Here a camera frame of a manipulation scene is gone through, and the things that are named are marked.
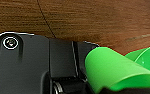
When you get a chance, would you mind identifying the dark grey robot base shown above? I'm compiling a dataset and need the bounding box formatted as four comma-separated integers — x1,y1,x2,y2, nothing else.
0,31,101,94

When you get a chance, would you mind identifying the black floor cable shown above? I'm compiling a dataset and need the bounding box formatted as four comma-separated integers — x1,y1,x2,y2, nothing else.
35,0,58,40

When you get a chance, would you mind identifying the small green cup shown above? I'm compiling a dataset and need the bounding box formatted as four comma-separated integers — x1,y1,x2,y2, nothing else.
83,46,150,94

